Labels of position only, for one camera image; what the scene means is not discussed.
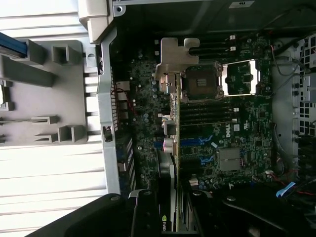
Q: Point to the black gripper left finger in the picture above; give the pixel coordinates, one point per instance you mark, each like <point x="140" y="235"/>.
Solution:
<point x="145" y="212"/>

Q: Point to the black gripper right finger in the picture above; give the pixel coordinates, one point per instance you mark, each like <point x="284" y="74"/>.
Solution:
<point x="202" y="214"/>

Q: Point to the silver chipset heatsink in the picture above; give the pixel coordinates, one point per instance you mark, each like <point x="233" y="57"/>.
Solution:
<point x="228" y="159"/>

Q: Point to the blue expansion slot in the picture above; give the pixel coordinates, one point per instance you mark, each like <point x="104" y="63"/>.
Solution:
<point x="195" y="142"/>

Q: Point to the green motherboard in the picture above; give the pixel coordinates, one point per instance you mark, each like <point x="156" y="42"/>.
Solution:
<point x="247" y="118"/>

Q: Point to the open black PC case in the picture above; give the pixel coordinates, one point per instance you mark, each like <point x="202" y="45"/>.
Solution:
<point x="106" y="98"/>

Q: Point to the CPU socket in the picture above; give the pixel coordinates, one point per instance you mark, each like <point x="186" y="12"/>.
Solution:
<point x="202" y="84"/>

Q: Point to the metal socket cover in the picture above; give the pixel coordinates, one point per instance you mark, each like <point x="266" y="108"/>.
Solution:
<point x="240" y="77"/>

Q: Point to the grey plastic parts rack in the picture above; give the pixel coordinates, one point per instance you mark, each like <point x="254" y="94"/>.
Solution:
<point x="37" y="98"/>

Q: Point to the perforated metal drive cage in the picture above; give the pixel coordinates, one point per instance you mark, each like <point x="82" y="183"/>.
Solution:
<point x="306" y="86"/>

